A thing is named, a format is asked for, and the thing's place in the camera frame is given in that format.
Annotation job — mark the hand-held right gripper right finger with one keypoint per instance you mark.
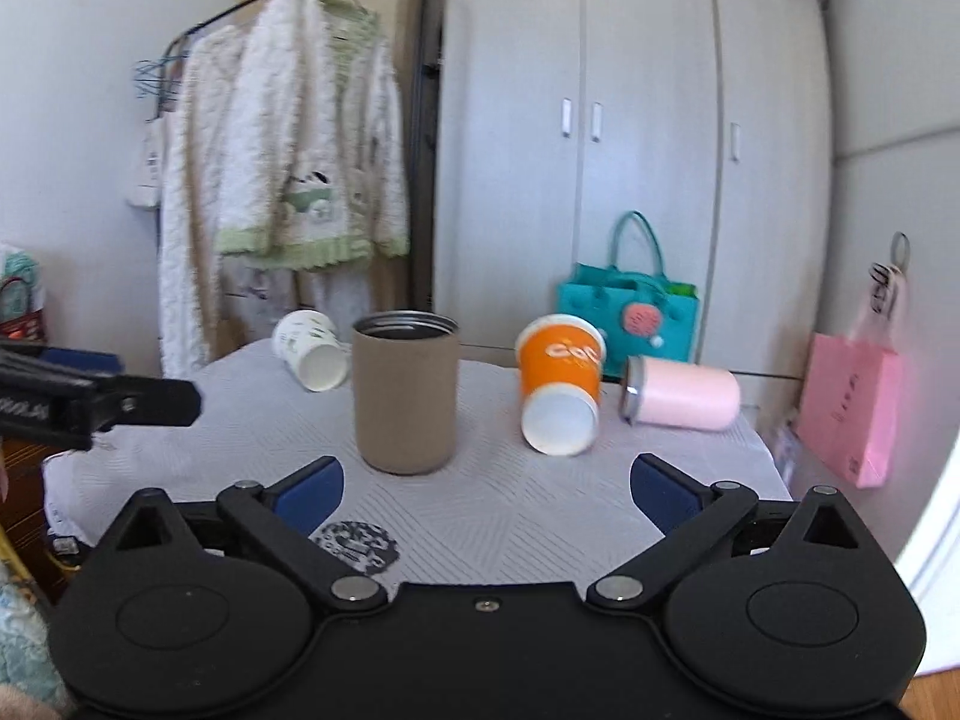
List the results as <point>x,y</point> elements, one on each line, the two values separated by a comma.
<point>660,495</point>

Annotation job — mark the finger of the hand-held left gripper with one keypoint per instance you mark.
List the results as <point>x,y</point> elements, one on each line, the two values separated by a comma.
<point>75,361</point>
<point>150,401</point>

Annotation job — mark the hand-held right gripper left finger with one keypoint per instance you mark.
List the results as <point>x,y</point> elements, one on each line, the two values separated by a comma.
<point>311,499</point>

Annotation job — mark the pink steel cup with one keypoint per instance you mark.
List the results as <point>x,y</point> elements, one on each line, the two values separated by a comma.
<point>686,394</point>

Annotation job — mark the white paper cup green print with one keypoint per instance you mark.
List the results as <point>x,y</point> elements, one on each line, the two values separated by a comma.
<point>311,352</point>

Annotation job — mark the orange paper cup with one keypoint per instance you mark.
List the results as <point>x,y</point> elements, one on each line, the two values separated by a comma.
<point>559,367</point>

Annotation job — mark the brown steel cup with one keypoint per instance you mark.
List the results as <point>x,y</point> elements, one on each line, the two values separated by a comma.
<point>405,397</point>

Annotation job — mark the black patterned coaster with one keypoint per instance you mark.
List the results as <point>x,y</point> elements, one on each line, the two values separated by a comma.
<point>352,546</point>

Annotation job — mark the white fleece robe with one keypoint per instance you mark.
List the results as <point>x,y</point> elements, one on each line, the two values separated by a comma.
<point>187,240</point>

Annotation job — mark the white patterned tablecloth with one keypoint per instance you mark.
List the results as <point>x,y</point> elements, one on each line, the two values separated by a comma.
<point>487,510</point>

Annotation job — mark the grey patterned garment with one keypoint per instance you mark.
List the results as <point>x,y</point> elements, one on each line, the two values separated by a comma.
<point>330,300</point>

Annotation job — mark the teal felt handbag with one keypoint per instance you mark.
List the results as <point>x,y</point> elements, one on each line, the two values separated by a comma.
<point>600,300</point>

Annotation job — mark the pink paper bag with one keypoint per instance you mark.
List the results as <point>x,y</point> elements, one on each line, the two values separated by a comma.
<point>847,405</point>

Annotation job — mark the floral cloth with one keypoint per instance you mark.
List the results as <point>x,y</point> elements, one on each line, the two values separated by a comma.
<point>22,645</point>

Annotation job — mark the white fleece jacket green trim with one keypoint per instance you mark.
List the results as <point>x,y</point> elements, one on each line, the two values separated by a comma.
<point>315,127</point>

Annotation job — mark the black metal clothes rack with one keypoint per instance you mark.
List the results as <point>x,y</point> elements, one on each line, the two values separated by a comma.
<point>424,90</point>

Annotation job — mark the grey wardrobe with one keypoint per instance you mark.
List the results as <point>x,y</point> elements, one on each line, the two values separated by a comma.
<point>637,52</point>

